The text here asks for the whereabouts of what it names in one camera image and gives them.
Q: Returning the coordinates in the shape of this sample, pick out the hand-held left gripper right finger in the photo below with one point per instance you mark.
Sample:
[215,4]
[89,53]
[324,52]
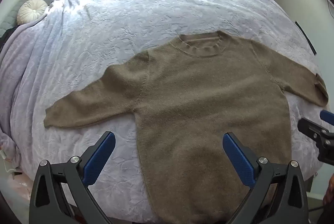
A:
[238,158]

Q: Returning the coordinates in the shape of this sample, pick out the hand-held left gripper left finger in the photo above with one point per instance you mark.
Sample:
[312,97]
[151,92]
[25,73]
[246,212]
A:
[100,158]

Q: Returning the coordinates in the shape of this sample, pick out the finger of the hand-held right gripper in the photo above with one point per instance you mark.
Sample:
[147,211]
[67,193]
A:
[327,117]
[313,130]

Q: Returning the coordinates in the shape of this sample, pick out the brown knit sweater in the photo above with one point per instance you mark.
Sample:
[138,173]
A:
[195,96]

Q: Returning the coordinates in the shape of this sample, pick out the lavender embossed blanket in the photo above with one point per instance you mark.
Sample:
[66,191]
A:
[130,18]

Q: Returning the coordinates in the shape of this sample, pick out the white round pillow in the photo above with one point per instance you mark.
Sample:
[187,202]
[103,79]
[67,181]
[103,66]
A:
[31,10]

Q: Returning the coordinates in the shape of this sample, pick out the grey quilted cushion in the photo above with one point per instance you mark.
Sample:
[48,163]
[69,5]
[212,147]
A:
[15,7]

